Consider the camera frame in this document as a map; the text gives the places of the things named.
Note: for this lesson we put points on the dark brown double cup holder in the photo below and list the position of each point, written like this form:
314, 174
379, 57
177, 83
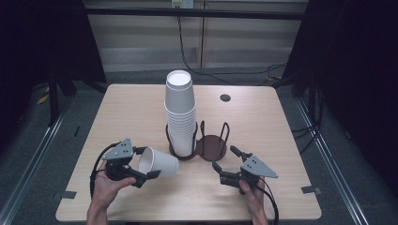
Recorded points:
212, 146

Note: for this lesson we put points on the single white paper cup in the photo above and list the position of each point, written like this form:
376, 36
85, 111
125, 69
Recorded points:
164, 164

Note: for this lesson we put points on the dark curtain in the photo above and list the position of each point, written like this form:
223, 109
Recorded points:
40, 40
353, 78

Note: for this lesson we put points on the stack of white paper cups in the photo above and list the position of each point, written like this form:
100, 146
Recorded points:
180, 118

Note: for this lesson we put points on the person's right hand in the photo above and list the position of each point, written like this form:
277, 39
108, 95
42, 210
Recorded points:
256, 198

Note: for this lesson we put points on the grey tape strip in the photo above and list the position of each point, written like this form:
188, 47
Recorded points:
310, 189
67, 195

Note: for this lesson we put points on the metal floor rail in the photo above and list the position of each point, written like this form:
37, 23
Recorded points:
336, 168
34, 162

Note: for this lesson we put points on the dark round table grommet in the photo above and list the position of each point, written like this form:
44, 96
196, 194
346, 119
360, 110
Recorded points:
225, 97

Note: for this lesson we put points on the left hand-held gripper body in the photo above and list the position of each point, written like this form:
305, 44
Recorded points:
120, 151

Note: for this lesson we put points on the white wall socket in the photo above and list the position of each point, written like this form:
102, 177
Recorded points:
183, 3

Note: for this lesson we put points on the yellow floor tape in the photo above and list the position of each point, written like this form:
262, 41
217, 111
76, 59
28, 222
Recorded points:
42, 99

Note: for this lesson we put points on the black horizontal bar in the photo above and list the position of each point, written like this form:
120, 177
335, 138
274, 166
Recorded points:
140, 12

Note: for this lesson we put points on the person's left hand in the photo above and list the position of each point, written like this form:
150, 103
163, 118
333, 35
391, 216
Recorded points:
104, 192

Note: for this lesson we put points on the black metal stand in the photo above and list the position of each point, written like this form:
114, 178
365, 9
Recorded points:
312, 100
53, 100

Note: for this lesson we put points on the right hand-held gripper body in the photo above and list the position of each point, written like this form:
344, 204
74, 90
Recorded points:
256, 167

